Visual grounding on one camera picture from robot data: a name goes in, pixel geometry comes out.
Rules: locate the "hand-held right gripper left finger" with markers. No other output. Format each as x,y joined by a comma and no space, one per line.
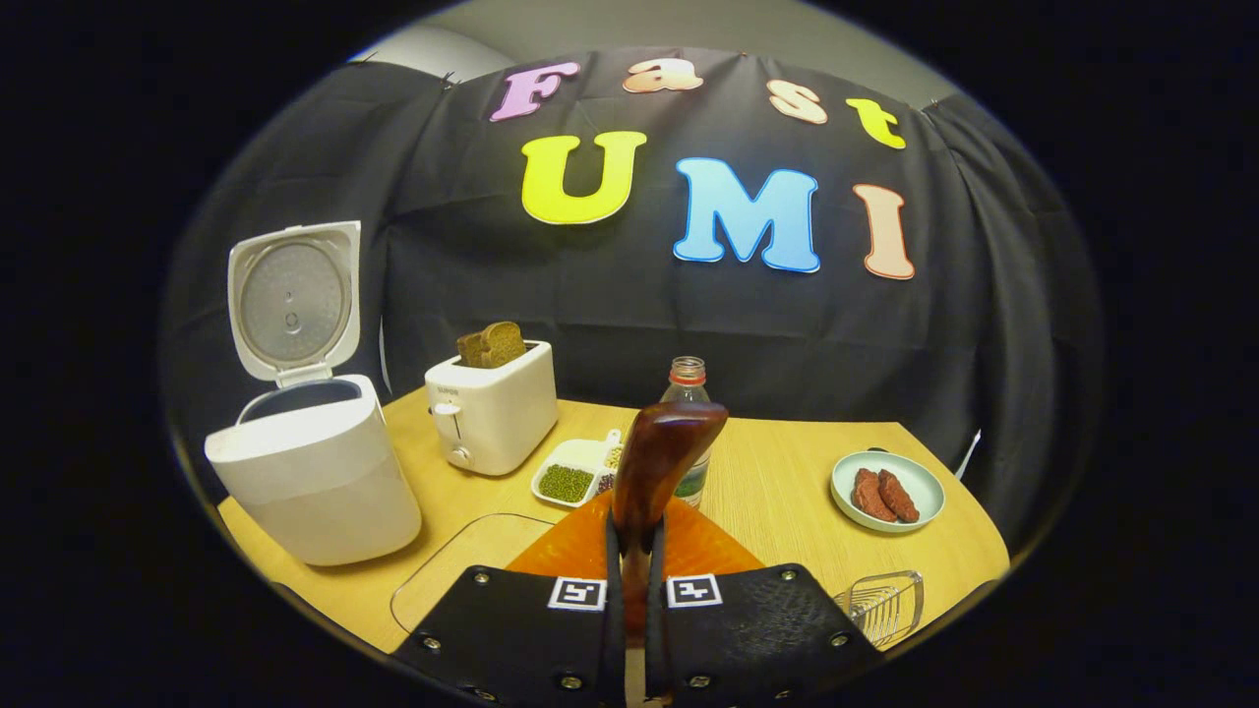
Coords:
511,629

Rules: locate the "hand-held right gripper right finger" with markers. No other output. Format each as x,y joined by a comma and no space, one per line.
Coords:
757,629

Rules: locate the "pile of white rice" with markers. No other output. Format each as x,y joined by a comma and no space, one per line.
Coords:
582,454

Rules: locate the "wooden spoon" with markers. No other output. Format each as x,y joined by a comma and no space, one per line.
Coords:
659,462

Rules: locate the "white rice cooker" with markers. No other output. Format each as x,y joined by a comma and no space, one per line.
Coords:
315,472

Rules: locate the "pile of green mung beans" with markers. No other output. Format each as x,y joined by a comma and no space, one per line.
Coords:
566,483

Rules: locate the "red meat slice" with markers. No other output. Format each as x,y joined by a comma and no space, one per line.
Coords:
870,497
900,497

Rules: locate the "white divided dish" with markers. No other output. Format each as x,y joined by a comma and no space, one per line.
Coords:
580,454

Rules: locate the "pile of tan soybeans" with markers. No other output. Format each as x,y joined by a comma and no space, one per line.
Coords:
615,458

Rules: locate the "white toaster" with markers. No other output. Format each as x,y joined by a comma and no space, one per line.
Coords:
492,413

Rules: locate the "teal plate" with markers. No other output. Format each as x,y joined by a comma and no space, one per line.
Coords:
920,482

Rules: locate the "clear plastic bottle red cap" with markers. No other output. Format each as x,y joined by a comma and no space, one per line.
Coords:
687,379

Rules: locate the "brown bread slice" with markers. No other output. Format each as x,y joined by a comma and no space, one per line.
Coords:
470,349
504,344

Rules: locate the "black backdrop cloth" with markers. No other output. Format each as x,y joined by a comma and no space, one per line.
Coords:
610,315

